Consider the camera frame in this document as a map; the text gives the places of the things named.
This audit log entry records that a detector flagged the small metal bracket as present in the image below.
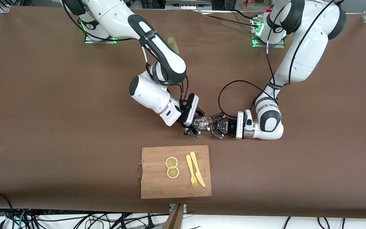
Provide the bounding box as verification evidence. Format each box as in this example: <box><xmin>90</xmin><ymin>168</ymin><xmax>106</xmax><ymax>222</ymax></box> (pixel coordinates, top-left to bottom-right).
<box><xmin>169</xmin><ymin>204</ymin><xmax>187</xmax><ymax>214</ymax></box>

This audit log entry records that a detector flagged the yellow plastic knife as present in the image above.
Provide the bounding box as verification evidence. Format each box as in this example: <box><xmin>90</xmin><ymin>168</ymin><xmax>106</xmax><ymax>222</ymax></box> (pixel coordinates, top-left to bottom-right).
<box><xmin>190</xmin><ymin>151</ymin><xmax>206</xmax><ymax>187</ymax></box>

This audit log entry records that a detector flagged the grey metal box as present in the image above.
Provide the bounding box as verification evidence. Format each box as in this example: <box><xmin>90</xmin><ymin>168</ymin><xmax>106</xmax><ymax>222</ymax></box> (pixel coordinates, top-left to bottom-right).
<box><xmin>166</xmin><ymin>0</ymin><xmax>212</xmax><ymax>10</ymax></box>

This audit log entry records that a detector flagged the clear glass shaker cup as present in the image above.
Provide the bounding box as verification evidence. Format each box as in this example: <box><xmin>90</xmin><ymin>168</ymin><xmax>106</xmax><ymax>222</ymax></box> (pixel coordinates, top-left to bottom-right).
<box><xmin>196</xmin><ymin>116</ymin><xmax>214</xmax><ymax>131</ymax></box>

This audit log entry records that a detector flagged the short black table cable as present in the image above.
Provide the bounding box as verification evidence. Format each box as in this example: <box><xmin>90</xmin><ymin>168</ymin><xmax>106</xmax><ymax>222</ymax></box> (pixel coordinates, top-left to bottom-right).
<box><xmin>232</xmin><ymin>9</ymin><xmax>263</xmax><ymax>20</ymax></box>

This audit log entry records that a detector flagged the yellow plastic fork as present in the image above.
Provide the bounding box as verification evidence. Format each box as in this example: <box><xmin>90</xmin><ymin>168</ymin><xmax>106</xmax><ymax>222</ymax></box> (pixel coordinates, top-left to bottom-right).
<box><xmin>186</xmin><ymin>154</ymin><xmax>198</xmax><ymax>189</ymax></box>

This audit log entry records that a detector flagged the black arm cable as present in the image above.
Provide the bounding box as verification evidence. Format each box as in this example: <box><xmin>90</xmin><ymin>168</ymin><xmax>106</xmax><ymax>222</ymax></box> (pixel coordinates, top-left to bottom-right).
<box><xmin>62</xmin><ymin>0</ymin><xmax>190</xmax><ymax>104</ymax></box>
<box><xmin>218</xmin><ymin>0</ymin><xmax>337</xmax><ymax>120</ymax></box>

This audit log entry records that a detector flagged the black cable with plug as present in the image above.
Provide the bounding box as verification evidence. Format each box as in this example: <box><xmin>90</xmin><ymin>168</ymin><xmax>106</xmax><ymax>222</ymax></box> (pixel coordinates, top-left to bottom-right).
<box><xmin>119</xmin><ymin>214</ymin><xmax>155</xmax><ymax>228</ymax></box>

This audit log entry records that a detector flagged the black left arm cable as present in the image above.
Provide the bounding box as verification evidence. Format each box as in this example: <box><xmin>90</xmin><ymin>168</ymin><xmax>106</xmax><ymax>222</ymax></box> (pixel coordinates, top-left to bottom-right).
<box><xmin>218</xmin><ymin>0</ymin><xmax>337</xmax><ymax>120</ymax></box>

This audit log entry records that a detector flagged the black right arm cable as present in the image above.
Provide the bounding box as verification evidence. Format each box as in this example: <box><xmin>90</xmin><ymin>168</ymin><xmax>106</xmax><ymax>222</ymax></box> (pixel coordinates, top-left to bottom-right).
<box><xmin>62</xmin><ymin>0</ymin><xmax>190</xmax><ymax>104</ymax></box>

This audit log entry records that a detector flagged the teal cable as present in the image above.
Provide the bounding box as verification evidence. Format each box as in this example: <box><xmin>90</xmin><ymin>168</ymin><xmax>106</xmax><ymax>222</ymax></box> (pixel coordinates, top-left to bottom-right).
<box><xmin>18</xmin><ymin>210</ymin><xmax>28</xmax><ymax>229</ymax></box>

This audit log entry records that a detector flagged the wooden post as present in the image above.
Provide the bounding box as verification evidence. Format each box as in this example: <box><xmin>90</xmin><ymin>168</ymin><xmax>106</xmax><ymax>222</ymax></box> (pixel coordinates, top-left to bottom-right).
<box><xmin>163</xmin><ymin>204</ymin><xmax>185</xmax><ymax>229</ymax></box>

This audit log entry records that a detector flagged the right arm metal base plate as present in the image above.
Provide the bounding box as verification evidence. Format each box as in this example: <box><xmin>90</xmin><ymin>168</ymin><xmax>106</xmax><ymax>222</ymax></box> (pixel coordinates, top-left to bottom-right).
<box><xmin>84</xmin><ymin>19</ymin><xmax>119</xmax><ymax>44</ymax></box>

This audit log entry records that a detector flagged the wooden cutting board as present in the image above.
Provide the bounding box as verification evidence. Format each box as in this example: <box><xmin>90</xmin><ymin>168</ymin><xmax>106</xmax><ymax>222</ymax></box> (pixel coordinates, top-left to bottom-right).
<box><xmin>138</xmin><ymin>145</ymin><xmax>212</xmax><ymax>199</ymax></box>

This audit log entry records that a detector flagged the olive green bottle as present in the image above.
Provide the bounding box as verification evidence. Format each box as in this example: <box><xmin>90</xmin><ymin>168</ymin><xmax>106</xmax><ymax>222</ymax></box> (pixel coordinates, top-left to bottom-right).
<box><xmin>167</xmin><ymin>37</ymin><xmax>180</xmax><ymax>55</ymax></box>

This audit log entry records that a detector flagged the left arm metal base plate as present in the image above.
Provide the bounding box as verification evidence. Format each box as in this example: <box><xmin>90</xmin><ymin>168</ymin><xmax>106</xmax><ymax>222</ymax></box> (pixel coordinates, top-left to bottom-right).
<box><xmin>252</xmin><ymin>17</ymin><xmax>286</xmax><ymax>48</ymax></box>

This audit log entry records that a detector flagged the long black table cable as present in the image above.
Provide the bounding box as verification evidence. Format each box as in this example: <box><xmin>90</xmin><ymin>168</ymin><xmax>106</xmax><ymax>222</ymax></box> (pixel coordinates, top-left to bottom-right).
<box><xmin>198</xmin><ymin>11</ymin><xmax>260</xmax><ymax>28</ymax></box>

